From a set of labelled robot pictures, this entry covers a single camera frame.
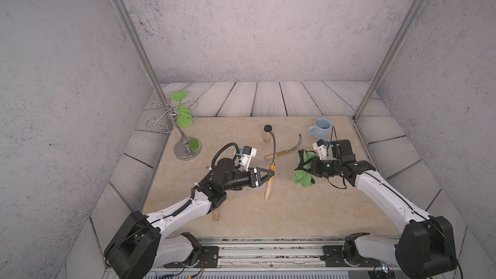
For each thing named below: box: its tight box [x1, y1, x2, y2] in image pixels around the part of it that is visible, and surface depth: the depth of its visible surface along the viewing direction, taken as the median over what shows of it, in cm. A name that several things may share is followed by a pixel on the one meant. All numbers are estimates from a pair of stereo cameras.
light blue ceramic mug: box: [307, 117, 332, 139], surface depth 111 cm
